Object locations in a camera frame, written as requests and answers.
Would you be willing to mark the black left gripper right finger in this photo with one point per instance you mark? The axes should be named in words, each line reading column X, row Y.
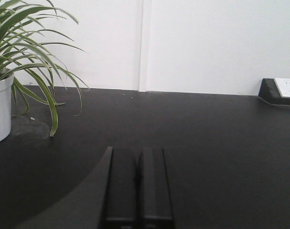
column 155, row 210

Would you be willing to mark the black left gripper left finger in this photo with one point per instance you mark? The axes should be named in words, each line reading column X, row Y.
column 121, row 195

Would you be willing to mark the white plant pot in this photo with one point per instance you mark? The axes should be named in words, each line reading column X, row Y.
column 5, row 106

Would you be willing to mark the green spider plant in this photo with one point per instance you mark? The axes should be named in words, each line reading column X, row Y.
column 20, row 20

